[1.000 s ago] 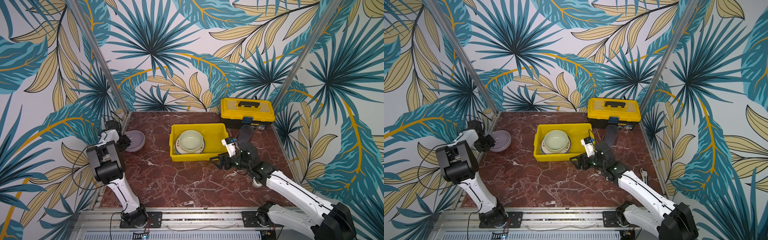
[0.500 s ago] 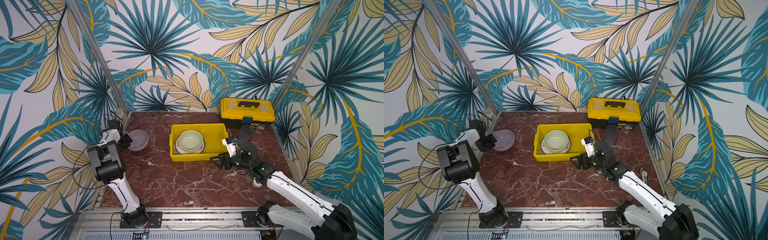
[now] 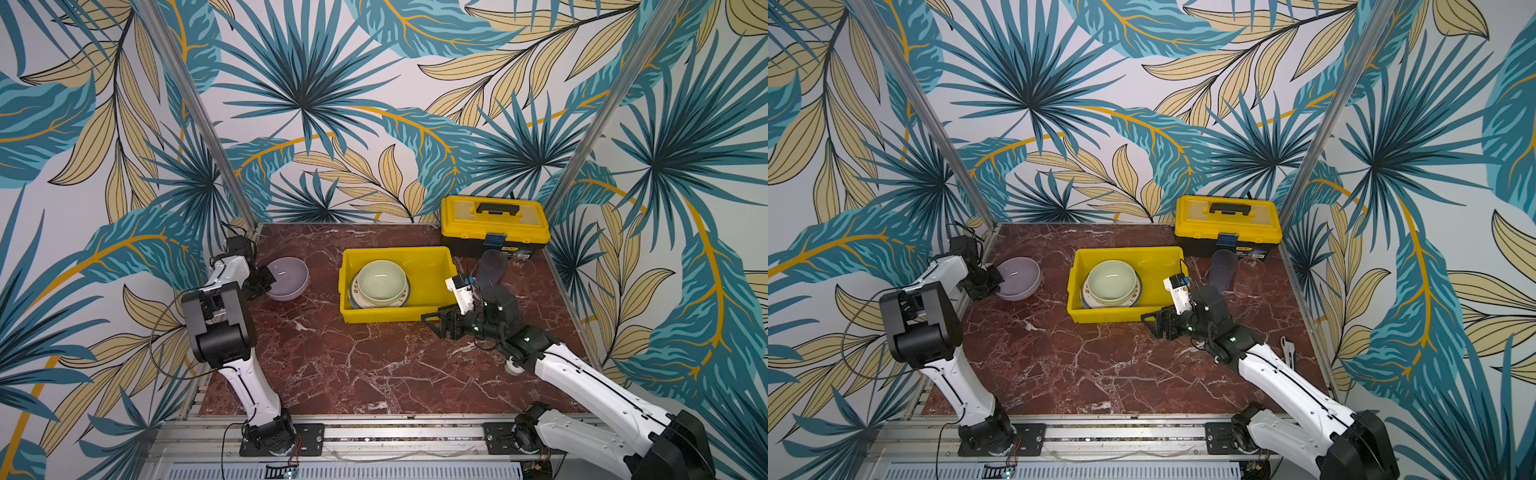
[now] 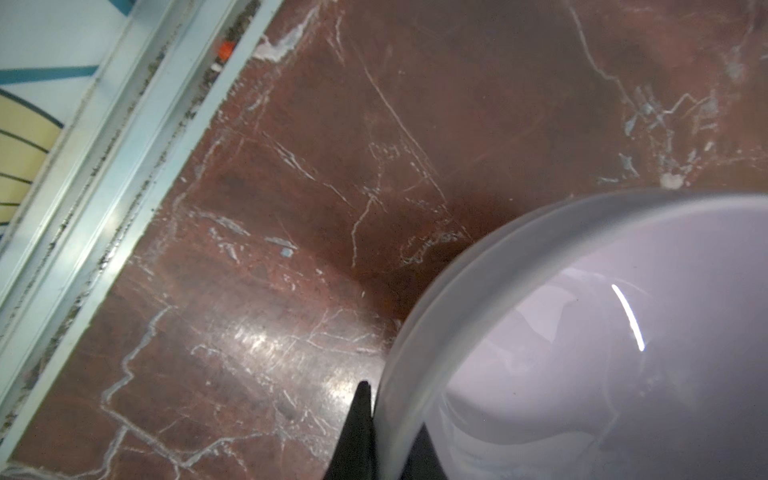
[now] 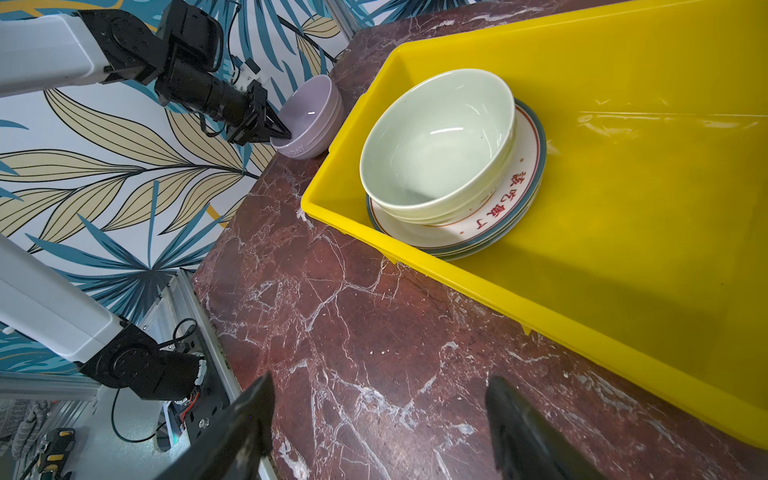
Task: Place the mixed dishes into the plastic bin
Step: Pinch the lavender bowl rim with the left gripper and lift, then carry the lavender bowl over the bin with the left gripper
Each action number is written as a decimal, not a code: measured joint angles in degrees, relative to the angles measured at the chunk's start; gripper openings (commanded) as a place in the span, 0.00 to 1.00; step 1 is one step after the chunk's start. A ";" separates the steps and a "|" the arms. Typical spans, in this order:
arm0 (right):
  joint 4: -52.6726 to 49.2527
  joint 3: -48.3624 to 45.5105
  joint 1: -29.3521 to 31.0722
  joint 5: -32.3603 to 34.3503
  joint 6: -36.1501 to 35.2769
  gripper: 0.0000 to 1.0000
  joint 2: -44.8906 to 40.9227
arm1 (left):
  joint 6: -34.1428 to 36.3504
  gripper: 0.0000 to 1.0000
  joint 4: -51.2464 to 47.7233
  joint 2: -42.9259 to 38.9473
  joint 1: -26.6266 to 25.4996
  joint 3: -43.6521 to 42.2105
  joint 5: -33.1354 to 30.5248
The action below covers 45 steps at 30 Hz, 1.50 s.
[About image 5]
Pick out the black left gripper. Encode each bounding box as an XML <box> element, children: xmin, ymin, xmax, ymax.
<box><xmin>155</xmin><ymin>61</ymin><xmax>292</xmax><ymax>144</ymax></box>

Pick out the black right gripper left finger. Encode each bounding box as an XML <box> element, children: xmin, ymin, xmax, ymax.
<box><xmin>158</xmin><ymin>373</ymin><xmax>276</xmax><ymax>480</ymax></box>

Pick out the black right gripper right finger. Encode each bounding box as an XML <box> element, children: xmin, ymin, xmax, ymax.
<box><xmin>485</xmin><ymin>375</ymin><xmax>604</xmax><ymax>479</ymax></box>

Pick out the grey bowl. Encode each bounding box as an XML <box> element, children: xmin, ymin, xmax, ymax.
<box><xmin>270</xmin><ymin>75</ymin><xmax>344</xmax><ymax>160</ymax></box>

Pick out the green bowl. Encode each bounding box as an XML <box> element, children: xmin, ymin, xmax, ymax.
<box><xmin>359</xmin><ymin>69</ymin><xmax>517</xmax><ymax>225</ymax></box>

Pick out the orange sunburst plate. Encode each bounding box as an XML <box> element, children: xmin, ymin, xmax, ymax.
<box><xmin>367</xmin><ymin>100</ymin><xmax>547</xmax><ymax>260</ymax></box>

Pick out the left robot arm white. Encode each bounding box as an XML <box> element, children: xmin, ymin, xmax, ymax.
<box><xmin>1</xmin><ymin>82</ymin><xmax>274</xmax><ymax>322</ymax></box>

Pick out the yellow plastic bin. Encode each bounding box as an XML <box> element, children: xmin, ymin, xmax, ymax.
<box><xmin>301</xmin><ymin>1</ymin><xmax>767</xmax><ymax>448</ymax></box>

